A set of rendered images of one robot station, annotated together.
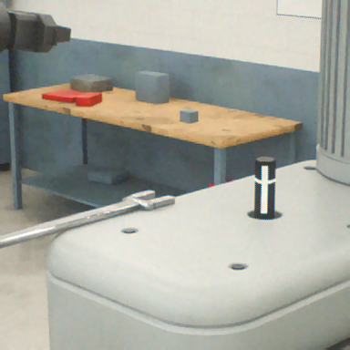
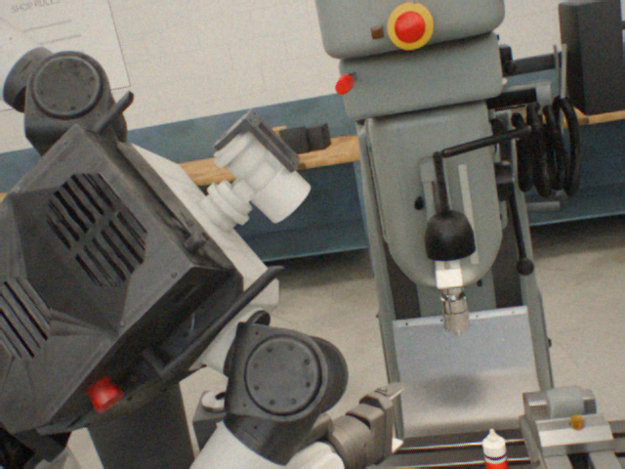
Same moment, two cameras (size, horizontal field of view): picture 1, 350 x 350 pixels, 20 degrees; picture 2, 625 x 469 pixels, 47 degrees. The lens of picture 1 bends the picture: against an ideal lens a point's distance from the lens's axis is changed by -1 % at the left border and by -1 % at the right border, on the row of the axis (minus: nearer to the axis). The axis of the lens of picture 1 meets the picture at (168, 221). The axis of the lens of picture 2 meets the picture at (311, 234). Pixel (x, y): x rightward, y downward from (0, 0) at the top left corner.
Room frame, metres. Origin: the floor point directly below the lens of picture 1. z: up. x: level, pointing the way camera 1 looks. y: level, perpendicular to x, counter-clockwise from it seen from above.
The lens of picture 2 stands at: (0.13, 0.77, 1.80)
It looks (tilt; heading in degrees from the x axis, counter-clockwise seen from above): 17 degrees down; 326
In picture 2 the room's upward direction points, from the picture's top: 11 degrees counter-clockwise
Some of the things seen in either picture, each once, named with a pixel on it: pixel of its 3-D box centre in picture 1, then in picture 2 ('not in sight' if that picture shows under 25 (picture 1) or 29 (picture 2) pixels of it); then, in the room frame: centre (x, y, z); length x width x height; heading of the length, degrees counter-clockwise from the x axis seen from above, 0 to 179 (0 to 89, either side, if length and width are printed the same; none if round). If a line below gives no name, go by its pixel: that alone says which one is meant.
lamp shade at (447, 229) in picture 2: not in sight; (447, 232); (0.83, 0.06, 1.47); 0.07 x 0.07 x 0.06
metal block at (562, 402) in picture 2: not in sight; (564, 407); (0.87, -0.22, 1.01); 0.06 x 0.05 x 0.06; 46
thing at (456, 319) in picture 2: not in sight; (455, 313); (1.00, -0.10, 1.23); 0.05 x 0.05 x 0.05
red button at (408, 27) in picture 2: not in sight; (409, 26); (0.82, 0.08, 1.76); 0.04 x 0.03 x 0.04; 44
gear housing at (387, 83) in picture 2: not in sight; (420, 65); (1.02, -0.13, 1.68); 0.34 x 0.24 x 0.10; 134
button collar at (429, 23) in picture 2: not in sight; (410, 25); (0.84, 0.07, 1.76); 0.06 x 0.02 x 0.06; 44
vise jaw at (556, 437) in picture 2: not in sight; (573, 434); (0.83, -0.18, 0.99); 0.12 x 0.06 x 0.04; 46
